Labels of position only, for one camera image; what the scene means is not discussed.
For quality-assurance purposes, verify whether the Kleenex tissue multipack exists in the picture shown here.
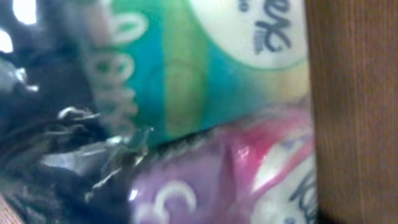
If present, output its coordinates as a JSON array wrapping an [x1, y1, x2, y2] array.
[[77, 0, 318, 223]]

